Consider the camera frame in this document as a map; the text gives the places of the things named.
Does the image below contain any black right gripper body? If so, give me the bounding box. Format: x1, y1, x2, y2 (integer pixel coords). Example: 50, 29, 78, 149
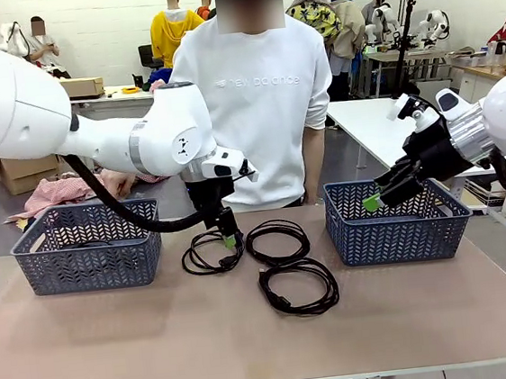
391, 120, 465, 188

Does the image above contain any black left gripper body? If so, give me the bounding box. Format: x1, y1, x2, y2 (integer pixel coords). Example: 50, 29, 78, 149
186, 176, 239, 234

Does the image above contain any black power cable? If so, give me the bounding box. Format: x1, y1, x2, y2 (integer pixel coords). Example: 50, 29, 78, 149
178, 225, 248, 278

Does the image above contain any person's left forearm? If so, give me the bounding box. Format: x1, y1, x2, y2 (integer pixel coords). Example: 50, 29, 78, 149
298, 123, 324, 206

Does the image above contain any grey plastic lattice basket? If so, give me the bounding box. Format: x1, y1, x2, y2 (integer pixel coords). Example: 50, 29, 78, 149
321, 168, 477, 272
5, 196, 167, 301

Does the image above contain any wide white table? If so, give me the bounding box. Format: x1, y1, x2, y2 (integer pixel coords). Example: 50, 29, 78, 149
324, 84, 506, 191

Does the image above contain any white cabinet wooden top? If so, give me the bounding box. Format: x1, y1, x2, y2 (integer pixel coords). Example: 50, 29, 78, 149
450, 58, 506, 106

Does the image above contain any person in white sweatshirt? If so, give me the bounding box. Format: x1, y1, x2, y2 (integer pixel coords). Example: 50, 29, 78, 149
159, 0, 346, 220

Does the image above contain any clear plastic container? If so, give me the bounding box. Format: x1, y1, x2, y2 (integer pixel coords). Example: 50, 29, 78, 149
454, 50, 490, 69

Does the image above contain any black tripod stand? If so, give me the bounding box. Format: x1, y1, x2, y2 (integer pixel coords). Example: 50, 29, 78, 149
382, 0, 425, 99

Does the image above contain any blue cloth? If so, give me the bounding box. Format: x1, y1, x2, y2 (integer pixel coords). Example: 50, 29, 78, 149
149, 66, 174, 86

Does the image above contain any pink checked cloth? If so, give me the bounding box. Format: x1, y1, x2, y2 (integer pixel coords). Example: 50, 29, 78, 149
5, 162, 165, 223

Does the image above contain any long white table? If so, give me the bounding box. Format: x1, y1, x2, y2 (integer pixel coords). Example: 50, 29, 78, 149
0, 77, 185, 202

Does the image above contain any mannequin in beige jacket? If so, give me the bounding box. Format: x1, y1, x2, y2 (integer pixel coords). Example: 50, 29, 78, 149
322, 0, 370, 63

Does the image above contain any black office chair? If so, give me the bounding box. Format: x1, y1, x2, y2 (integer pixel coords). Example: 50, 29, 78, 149
137, 42, 164, 71

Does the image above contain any flat cardboard box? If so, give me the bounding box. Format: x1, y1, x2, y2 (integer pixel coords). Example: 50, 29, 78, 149
59, 75, 106, 101

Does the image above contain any mannequin in yellow hoodie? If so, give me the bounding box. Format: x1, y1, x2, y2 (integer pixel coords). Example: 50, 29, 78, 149
146, 0, 210, 70

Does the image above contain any mannequin in floral shirt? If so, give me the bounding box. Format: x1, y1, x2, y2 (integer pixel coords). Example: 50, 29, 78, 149
285, 0, 342, 44

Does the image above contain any open cardboard box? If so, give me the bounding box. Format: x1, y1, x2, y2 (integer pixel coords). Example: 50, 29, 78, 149
0, 148, 71, 198

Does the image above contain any mannequin in orange shirt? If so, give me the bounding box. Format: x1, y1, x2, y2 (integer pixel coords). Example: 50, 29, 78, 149
194, 0, 219, 23

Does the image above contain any bystander in white shirt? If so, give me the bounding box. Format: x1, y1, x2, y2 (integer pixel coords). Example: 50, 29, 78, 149
25, 13, 73, 82

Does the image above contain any black coiled thin cable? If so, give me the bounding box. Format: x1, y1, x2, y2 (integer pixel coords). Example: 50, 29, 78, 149
242, 215, 312, 266

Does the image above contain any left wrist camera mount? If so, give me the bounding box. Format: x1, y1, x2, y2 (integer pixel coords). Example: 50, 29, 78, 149
230, 158, 260, 186

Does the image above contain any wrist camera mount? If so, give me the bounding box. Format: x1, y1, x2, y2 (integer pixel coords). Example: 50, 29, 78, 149
384, 89, 446, 139
230, 158, 260, 186

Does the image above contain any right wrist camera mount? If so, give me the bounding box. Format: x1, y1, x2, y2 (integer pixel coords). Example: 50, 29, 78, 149
384, 89, 446, 139

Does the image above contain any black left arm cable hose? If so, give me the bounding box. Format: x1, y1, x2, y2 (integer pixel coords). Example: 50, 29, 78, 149
62, 138, 221, 244

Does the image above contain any metal frame table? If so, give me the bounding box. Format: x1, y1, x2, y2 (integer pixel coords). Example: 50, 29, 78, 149
360, 39, 465, 100

